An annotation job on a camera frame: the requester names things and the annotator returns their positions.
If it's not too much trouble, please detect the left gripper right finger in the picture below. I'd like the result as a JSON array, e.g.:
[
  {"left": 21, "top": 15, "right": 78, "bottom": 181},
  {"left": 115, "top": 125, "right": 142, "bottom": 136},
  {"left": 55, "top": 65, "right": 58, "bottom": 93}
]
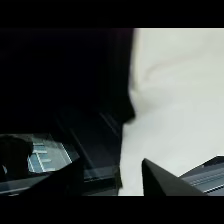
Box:
[{"left": 141, "top": 157, "right": 208, "bottom": 197}]

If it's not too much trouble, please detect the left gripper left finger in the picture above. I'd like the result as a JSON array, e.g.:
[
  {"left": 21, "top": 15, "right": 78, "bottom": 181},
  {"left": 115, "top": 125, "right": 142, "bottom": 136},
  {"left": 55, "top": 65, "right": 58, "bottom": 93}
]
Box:
[{"left": 24, "top": 157, "right": 84, "bottom": 197}]

